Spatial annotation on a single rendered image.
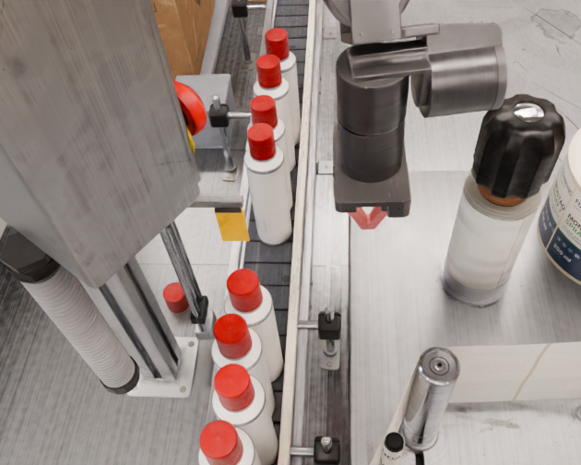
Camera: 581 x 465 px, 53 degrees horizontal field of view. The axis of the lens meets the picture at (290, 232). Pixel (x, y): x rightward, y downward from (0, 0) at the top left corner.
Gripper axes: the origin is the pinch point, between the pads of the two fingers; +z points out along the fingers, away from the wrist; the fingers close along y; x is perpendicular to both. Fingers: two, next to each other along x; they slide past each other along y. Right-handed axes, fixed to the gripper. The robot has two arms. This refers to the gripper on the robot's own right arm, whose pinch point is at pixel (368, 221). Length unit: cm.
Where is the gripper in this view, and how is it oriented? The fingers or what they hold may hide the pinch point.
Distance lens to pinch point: 60.8
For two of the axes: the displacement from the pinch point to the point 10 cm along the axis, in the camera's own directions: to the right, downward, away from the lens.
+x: -10.0, 0.2, 0.9
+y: 0.4, -7.9, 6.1
